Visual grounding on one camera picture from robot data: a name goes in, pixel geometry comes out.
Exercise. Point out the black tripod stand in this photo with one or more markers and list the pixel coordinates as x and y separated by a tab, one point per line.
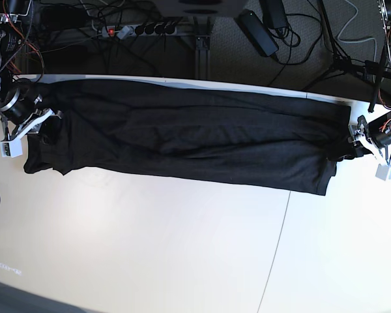
371	72

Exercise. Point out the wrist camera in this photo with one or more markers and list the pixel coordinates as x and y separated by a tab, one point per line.
383	172
12	148

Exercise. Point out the white power strip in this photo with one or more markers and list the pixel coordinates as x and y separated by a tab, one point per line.
122	32

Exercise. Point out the black power adapter brick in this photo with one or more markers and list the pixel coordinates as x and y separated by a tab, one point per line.
256	33

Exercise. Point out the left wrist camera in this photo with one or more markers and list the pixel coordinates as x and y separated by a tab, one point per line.
383	172

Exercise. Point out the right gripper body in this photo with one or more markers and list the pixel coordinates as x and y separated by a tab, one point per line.
24	112

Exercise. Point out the aluminium frame post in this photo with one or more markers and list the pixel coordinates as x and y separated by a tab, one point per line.
202	32

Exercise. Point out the dark grey T-shirt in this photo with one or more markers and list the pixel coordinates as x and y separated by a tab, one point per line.
207	135

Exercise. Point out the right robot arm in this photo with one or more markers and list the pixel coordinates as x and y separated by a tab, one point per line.
16	25

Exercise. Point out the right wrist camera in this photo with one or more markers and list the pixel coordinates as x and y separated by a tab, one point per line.
12	148

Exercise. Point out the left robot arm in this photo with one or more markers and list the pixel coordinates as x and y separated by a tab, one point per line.
385	98

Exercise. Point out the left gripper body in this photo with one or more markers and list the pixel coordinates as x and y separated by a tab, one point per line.
374	136

